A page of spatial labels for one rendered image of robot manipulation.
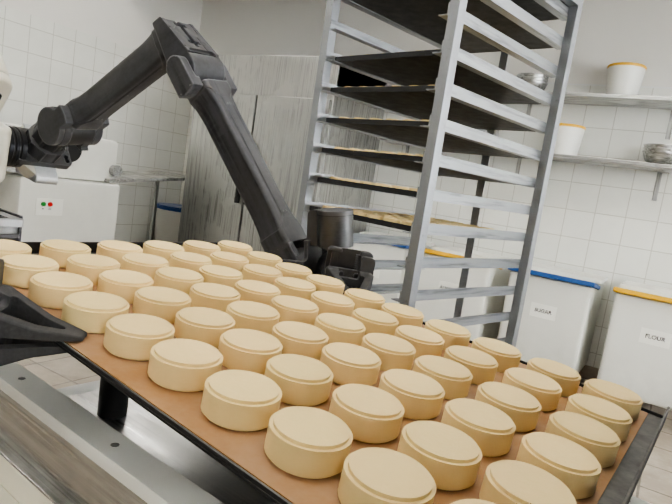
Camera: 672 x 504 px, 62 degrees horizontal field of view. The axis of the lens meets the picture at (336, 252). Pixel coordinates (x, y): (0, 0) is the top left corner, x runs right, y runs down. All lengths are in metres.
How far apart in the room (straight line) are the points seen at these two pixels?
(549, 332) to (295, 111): 2.41
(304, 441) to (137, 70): 0.90
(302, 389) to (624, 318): 3.50
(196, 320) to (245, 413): 0.14
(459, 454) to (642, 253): 4.12
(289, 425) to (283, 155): 4.14
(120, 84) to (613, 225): 3.79
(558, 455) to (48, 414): 0.41
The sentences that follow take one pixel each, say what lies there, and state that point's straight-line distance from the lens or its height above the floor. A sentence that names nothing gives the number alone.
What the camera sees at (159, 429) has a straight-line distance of 0.67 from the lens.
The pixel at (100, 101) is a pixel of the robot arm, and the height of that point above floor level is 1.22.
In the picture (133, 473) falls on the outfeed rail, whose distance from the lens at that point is 0.47.
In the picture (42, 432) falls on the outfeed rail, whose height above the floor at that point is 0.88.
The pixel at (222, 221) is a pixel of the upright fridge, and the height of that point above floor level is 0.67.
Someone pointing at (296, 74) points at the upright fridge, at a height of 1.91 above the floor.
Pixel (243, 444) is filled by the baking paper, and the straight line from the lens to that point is 0.35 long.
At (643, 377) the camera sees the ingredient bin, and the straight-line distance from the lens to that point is 3.88.
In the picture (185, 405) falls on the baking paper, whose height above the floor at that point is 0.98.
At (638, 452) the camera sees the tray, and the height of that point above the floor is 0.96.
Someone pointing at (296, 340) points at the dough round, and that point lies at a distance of 0.48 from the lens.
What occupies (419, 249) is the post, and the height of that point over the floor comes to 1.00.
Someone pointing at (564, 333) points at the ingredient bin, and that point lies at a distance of 3.88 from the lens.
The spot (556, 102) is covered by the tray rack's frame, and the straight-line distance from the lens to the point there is 1.98.
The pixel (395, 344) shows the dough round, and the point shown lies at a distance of 0.52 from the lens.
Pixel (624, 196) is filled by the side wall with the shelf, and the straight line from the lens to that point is 4.46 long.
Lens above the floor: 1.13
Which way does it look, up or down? 7 degrees down
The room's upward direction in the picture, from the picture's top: 9 degrees clockwise
